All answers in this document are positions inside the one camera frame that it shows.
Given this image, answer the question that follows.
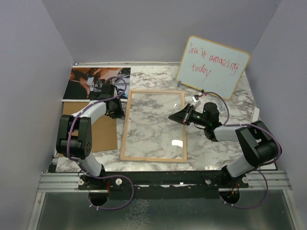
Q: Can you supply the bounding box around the brown cardboard backing board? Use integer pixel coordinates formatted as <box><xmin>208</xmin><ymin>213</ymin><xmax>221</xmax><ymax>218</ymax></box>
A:
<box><xmin>56</xmin><ymin>102</ymin><xmax>118</xmax><ymax>160</ymax></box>

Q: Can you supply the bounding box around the white whiteboard eraser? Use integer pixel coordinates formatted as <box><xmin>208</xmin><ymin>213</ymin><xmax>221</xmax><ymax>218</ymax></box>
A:
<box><xmin>250</xmin><ymin>106</ymin><xmax>260</xmax><ymax>123</ymax></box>

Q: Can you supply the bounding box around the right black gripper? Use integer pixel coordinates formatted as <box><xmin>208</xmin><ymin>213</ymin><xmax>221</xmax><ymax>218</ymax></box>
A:
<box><xmin>169</xmin><ymin>103</ymin><xmax>209</xmax><ymax>127</ymax></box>

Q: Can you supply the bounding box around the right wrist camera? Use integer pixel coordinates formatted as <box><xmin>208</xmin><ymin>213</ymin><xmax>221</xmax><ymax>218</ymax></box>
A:
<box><xmin>191</xmin><ymin>94</ymin><xmax>201</xmax><ymax>109</ymax></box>

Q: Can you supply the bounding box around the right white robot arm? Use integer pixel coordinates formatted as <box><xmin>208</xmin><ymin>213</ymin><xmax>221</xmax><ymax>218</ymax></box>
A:
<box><xmin>168</xmin><ymin>103</ymin><xmax>282</xmax><ymax>187</ymax></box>

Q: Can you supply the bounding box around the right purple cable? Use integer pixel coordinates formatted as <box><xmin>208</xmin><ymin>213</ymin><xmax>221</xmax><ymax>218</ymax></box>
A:
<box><xmin>196</xmin><ymin>92</ymin><xmax>282</xmax><ymax>208</ymax></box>

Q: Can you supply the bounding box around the wooden picture frame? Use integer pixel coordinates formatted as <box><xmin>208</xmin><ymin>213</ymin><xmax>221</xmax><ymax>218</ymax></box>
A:
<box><xmin>119</xmin><ymin>90</ymin><xmax>188</xmax><ymax>163</ymax></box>

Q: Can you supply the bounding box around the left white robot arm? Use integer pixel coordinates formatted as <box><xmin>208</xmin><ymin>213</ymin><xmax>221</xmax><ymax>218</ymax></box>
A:
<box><xmin>56</xmin><ymin>83</ymin><xmax>125</xmax><ymax>189</ymax></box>

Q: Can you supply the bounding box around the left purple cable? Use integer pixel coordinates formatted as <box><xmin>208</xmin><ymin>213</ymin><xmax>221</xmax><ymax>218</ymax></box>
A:
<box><xmin>66</xmin><ymin>76</ymin><xmax>135</xmax><ymax>211</ymax></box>

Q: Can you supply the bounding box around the purple cable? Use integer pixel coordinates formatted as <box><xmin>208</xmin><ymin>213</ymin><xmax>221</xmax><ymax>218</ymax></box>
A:
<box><xmin>66</xmin><ymin>76</ymin><xmax>135</xmax><ymax>211</ymax></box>
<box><xmin>196</xmin><ymin>92</ymin><xmax>282</xmax><ymax>208</ymax></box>

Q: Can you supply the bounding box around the printed photo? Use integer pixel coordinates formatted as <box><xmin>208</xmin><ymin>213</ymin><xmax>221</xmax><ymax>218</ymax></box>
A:
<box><xmin>62</xmin><ymin>67</ymin><xmax>131</xmax><ymax>102</ymax></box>

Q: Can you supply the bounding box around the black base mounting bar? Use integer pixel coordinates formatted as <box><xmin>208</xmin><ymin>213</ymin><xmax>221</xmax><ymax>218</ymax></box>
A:
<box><xmin>78</xmin><ymin>171</ymin><xmax>248</xmax><ymax>200</ymax></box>

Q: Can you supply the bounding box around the yellow-rimmed whiteboard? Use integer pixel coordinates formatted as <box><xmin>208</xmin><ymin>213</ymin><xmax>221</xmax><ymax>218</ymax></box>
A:
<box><xmin>176</xmin><ymin>36</ymin><xmax>250</xmax><ymax>100</ymax></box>

